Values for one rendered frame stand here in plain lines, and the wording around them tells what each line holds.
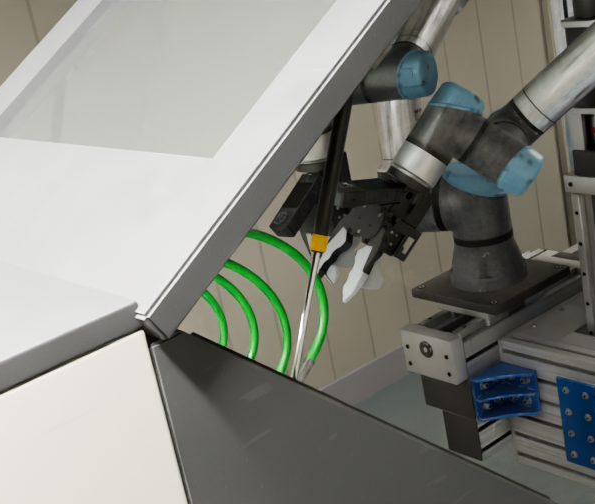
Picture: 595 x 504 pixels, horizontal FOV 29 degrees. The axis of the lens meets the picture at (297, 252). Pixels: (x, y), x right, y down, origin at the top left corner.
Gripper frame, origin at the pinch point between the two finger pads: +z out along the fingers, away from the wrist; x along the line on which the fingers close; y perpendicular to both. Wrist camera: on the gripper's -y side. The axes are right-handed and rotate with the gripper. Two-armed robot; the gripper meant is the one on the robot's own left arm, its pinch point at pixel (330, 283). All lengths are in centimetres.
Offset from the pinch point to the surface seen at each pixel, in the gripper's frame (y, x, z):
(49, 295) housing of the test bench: -57, -28, 11
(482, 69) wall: 187, 202, -78
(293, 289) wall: 140, 171, 28
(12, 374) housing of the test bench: -63, -41, 16
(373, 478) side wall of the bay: -13.9, -40.5, 13.2
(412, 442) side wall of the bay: -9.6, -38.8, 7.8
